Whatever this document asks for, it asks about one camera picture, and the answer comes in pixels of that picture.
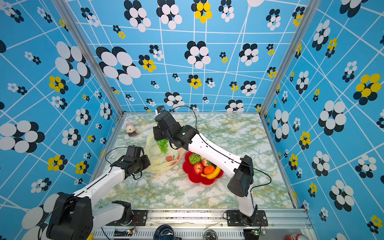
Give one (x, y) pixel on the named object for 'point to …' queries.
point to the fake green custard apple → (195, 158)
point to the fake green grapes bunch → (163, 145)
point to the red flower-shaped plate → (196, 178)
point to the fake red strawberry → (205, 162)
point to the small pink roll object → (130, 127)
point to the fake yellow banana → (215, 174)
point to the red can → (298, 236)
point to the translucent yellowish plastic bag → (159, 162)
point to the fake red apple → (198, 168)
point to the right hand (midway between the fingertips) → (157, 127)
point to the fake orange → (209, 169)
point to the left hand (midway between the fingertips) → (150, 160)
